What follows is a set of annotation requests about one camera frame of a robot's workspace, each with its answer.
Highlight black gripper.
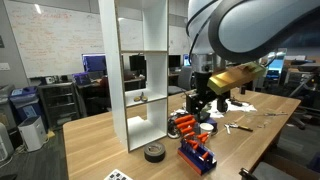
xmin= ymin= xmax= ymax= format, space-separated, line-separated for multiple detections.
xmin=194 ymin=70 xmax=218 ymax=122

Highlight tall white open shelf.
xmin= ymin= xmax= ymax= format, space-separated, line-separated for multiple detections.
xmin=98 ymin=0 xmax=170 ymax=154

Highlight black box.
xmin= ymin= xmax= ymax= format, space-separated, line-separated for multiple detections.
xmin=185 ymin=92 xmax=201 ymax=115

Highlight small white bowl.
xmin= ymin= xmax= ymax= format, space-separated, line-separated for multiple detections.
xmin=199 ymin=122 xmax=215 ymax=136

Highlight black cylinder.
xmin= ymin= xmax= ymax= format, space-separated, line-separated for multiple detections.
xmin=216 ymin=95 xmax=230 ymax=113

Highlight black marker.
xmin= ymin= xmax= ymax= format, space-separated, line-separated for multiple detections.
xmin=231 ymin=99 xmax=244 ymax=108

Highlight grey office chair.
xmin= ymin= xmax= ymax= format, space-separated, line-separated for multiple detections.
xmin=167 ymin=66 xmax=195 ymax=96

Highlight white paper sheets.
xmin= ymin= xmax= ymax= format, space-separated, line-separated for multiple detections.
xmin=209 ymin=99 xmax=258 ymax=120

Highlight gold rectangular box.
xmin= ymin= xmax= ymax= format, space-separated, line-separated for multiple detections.
xmin=207 ymin=62 xmax=268 ymax=98

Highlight blue tool rack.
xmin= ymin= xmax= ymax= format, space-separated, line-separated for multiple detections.
xmin=177 ymin=134 xmax=218 ymax=176

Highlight monitor with blue screen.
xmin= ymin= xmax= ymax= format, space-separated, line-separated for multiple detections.
xmin=182 ymin=53 xmax=193 ymax=67

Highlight black computer monitor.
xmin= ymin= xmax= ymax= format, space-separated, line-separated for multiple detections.
xmin=128 ymin=54 xmax=147 ymax=72
xmin=168 ymin=54 xmax=182 ymax=70

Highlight black tape roll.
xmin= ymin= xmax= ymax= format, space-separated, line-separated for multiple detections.
xmin=143 ymin=141 xmax=167 ymax=164

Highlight long thin metal tool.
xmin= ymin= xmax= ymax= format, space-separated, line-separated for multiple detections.
xmin=246 ymin=111 xmax=290 ymax=118

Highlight wide blue screen monitor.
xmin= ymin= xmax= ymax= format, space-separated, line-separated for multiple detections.
xmin=266 ymin=54 xmax=286 ymax=81

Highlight dark chair with grey seat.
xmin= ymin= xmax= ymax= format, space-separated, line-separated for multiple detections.
xmin=238 ymin=161 xmax=320 ymax=180

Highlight black office chair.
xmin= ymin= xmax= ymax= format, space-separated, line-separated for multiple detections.
xmin=287 ymin=61 xmax=320 ymax=132

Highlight seated person dark hair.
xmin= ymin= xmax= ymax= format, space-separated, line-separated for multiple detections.
xmin=98 ymin=75 xmax=113 ymax=102

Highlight white keypad remote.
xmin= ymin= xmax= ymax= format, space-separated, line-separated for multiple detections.
xmin=103 ymin=168 xmax=134 ymax=180

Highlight monitor with purple screen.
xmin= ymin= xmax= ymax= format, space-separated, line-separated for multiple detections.
xmin=81 ymin=53 xmax=108 ymax=74

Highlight open laptop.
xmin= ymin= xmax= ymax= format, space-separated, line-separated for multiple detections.
xmin=72 ymin=71 xmax=93 ymax=87

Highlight grey metal cart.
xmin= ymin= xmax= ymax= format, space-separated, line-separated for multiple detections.
xmin=37 ymin=81 xmax=81 ymax=130

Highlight white air purifier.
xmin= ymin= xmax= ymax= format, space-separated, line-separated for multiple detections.
xmin=17 ymin=115 xmax=48 ymax=153

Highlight blue recycling bin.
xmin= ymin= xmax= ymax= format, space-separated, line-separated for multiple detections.
xmin=9 ymin=85 xmax=43 ymax=126

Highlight grey trash bin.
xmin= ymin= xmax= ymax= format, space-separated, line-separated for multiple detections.
xmin=0 ymin=84 xmax=18 ymax=132

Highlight white floor appliance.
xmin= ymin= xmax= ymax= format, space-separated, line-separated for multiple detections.
xmin=0 ymin=122 xmax=15 ymax=163

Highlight large orange tool handle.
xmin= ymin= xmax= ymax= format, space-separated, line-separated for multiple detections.
xmin=179 ymin=125 xmax=195 ymax=135
xmin=175 ymin=119 xmax=198 ymax=130
xmin=183 ymin=131 xmax=197 ymax=140
xmin=173 ymin=114 xmax=195 ymax=125

